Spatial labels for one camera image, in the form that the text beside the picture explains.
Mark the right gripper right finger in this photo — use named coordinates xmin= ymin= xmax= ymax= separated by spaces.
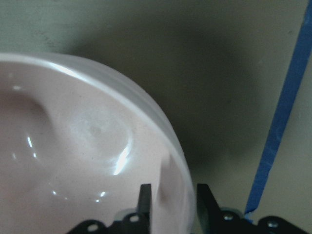
xmin=196 ymin=184 xmax=306 ymax=234

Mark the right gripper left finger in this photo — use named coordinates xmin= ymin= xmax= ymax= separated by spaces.
xmin=68 ymin=184 xmax=152 ymax=234

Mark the pink bowl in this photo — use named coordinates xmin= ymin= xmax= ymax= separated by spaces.
xmin=0 ymin=53 xmax=195 ymax=234

